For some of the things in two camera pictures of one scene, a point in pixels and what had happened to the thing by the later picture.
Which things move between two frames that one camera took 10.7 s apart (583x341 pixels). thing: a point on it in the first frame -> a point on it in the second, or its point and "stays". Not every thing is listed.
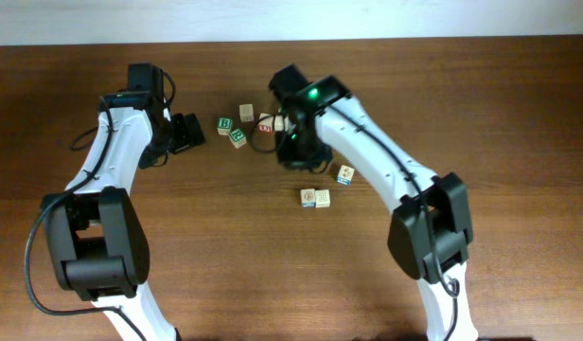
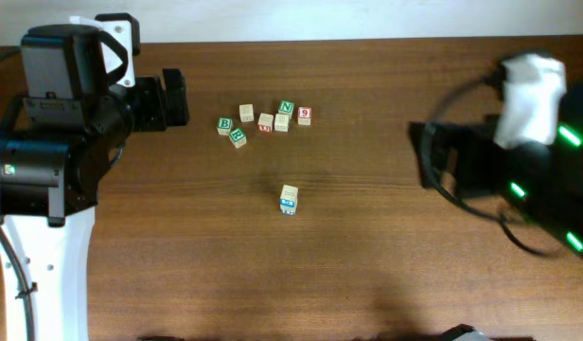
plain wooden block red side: (246, 113) stays
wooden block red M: (345, 175) -> (289, 199)
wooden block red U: (265, 122) stays
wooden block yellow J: (322, 198) -> (289, 211)
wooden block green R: (238, 137) stays
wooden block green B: (224, 125) stays
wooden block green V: (278, 123) stays
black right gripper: (302, 154) -> (447, 156)
